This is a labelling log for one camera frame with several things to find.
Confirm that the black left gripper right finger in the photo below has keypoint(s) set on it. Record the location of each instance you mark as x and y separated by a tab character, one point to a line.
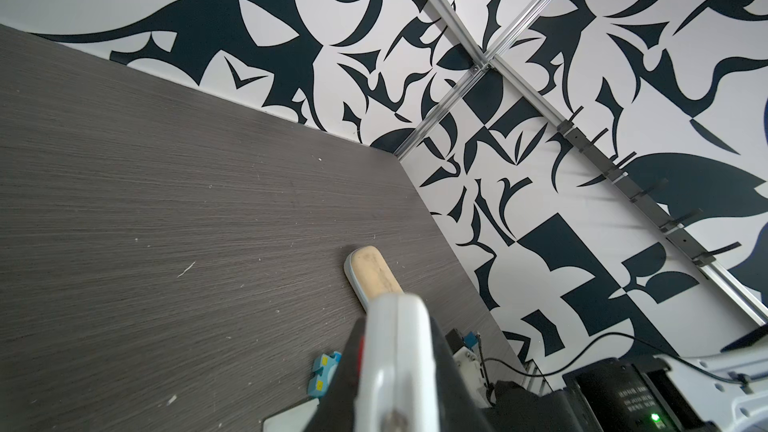
456	409

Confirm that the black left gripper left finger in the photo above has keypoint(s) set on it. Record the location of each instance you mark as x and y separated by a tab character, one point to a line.
336	410

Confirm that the white remote battery cover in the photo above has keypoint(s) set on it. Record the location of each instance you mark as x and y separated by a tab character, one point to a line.
293	419

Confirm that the white remote control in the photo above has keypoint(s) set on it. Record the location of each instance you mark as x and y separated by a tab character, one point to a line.
397	389

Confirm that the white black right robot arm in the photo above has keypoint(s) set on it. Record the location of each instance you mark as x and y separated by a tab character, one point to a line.
722	392

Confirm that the blue owl toy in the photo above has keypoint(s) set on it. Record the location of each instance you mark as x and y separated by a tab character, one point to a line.
323	370

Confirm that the wooden board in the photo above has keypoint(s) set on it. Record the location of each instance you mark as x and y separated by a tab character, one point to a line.
369	275

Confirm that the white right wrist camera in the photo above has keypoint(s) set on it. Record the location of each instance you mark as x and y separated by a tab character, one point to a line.
466	355

